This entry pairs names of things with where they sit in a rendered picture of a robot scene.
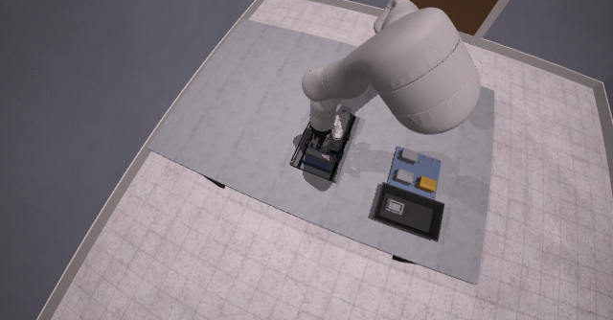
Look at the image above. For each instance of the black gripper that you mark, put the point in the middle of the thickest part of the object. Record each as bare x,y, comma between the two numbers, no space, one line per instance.
319,139

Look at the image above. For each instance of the brass-yellow rectangular block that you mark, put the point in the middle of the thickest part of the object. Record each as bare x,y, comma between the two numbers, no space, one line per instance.
426,184

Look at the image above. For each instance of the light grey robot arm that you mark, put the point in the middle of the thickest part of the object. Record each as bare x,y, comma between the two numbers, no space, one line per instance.
418,65

